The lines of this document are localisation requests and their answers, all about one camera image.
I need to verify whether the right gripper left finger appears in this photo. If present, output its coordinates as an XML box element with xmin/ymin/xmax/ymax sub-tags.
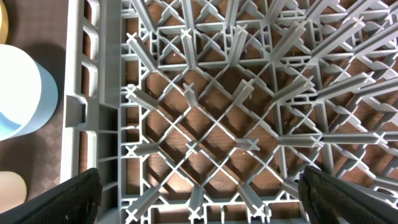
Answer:
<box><xmin>1</xmin><ymin>168</ymin><xmax>103</xmax><ymax>224</ymax></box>

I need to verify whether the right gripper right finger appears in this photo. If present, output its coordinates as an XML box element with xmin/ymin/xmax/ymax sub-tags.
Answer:
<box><xmin>298</xmin><ymin>166</ymin><xmax>397</xmax><ymax>223</ymax></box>

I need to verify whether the white green cup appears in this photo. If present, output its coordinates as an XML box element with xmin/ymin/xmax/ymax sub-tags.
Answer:
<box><xmin>0</xmin><ymin>171</ymin><xmax>27</xmax><ymax>213</ymax></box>

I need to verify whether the light blue bowl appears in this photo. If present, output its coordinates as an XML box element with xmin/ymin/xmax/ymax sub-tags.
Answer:
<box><xmin>1</xmin><ymin>44</ymin><xmax>58</xmax><ymax>141</ymax></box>

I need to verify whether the yellow round plate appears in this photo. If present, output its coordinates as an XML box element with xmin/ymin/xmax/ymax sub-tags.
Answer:
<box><xmin>0</xmin><ymin>0</ymin><xmax>9</xmax><ymax>44</ymax></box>

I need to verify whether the grey plastic dishwasher rack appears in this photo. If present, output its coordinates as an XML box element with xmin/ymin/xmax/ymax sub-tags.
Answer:
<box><xmin>60</xmin><ymin>0</ymin><xmax>397</xmax><ymax>223</ymax></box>

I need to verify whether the dark brown serving tray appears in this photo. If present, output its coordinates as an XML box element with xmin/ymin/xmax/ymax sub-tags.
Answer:
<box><xmin>0</xmin><ymin>0</ymin><xmax>70</xmax><ymax>203</ymax></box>

